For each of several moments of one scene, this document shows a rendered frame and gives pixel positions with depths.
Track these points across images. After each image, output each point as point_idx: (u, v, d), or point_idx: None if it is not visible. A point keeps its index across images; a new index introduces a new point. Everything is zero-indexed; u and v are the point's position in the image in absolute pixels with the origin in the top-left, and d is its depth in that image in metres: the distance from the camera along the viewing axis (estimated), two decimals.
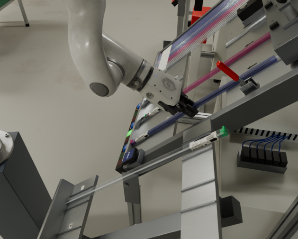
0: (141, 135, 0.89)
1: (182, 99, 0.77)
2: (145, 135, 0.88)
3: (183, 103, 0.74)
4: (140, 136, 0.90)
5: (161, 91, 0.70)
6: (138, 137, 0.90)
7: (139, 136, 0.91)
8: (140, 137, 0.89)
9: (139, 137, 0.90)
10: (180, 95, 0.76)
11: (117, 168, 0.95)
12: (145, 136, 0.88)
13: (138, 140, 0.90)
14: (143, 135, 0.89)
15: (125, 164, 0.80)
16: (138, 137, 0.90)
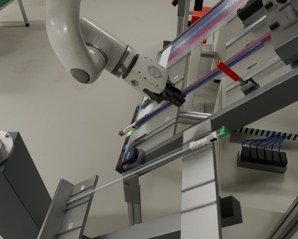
0: (129, 126, 0.87)
1: (169, 88, 0.75)
2: (133, 126, 0.86)
3: (169, 91, 0.72)
4: (128, 127, 0.88)
5: (146, 78, 0.68)
6: (126, 128, 0.88)
7: (127, 127, 0.89)
8: (128, 128, 0.87)
9: (126, 128, 0.88)
10: (167, 84, 0.74)
11: (117, 168, 0.95)
12: (133, 127, 0.86)
13: (126, 131, 0.88)
14: (130, 125, 0.87)
15: (125, 164, 0.80)
16: (126, 128, 0.88)
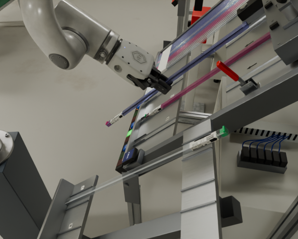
0: (116, 116, 0.85)
1: (155, 75, 0.73)
2: (120, 116, 0.84)
3: (154, 78, 0.70)
4: (115, 116, 0.86)
5: (130, 63, 0.66)
6: (113, 118, 0.86)
7: (114, 117, 0.87)
8: (115, 118, 0.85)
9: (113, 118, 0.86)
10: (153, 70, 0.72)
11: (117, 168, 0.95)
12: (120, 116, 0.84)
13: (113, 121, 0.86)
14: (118, 115, 0.84)
15: (125, 164, 0.80)
16: (112, 118, 0.86)
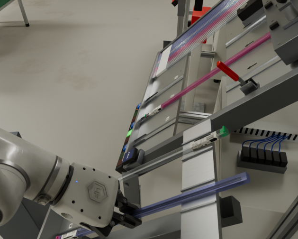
0: (68, 234, 0.65)
1: (120, 204, 0.55)
2: (74, 237, 0.64)
3: (119, 215, 0.52)
4: (67, 234, 0.66)
5: (84, 209, 0.47)
6: (65, 235, 0.66)
7: (66, 234, 0.67)
8: (67, 238, 0.65)
9: (66, 236, 0.66)
10: (116, 200, 0.54)
11: (117, 168, 0.95)
12: (74, 237, 0.64)
13: None
14: (71, 235, 0.65)
15: (125, 164, 0.80)
16: (65, 236, 0.66)
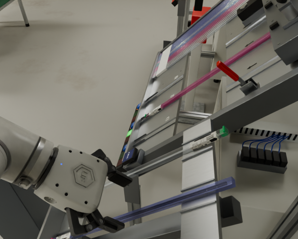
0: (62, 237, 0.67)
1: (108, 172, 0.53)
2: None
3: (100, 216, 0.46)
4: (62, 236, 0.67)
5: (68, 193, 0.43)
6: (59, 237, 0.68)
7: (60, 235, 0.68)
8: None
9: (60, 238, 0.67)
10: (106, 172, 0.52)
11: (117, 168, 0.95)
12: None
13: None
14: (65, 237, 0.66)
15: (125, 164, 0.80)
16: (59, 238, 0.68)
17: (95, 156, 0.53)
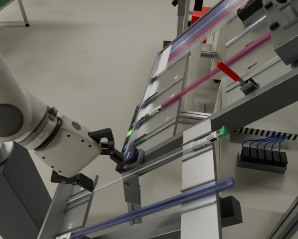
0: (62, 237, 0.67)
1: (75, 176, 0.58)
2: None
3: (106, 145, 0.57)
4: (62, 236, 0.67)
5: None
6: (59, 237, 0.68)
7: (60, 235, 0.68)
8: None
9: (60, 238, 0.67)
10: None
11: (117, 168, 0.95)
12: None
13: None
14: (65, 237, 0.66)
15: (125, 164, 0.80)
16: (59, 238, 0.68)
17: None
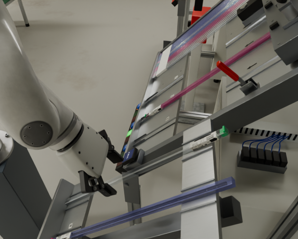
0: (62, 237, 0.67)
1: (97, 184, 0.60)
2: None
3: None
4: (62, 236, 0.67)
5: None
6: (59, 237, 0.68)
7: (60, 235, 0.68)
8: None
9: (60, 238, 0.67)
10: (93, 179, 0.60)
11: (117, 168, 0.95)
12: None
13: None
14: (65, 237, 0.66)
15: (125, 164, 0.80)
16: (59, 238, 0.68)
17: (83, 182, 0.57)
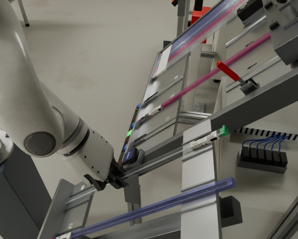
0: (62, 237, 0.67)
1: (109, 177, 0.64)
2: None
3: None
4: (62, 236, 0.67)
5: None
6: (59, 237, 0.68)
7: (60, 235, 0.68)
8: None
9: (60, 238, 0.67)
10: None
11: None
12: None
13: None
14: (65, 237, 0.66)
15: (125, 164, 0.80)
16: (59, 238, 0.68)
17: (94, 181, 0.60)
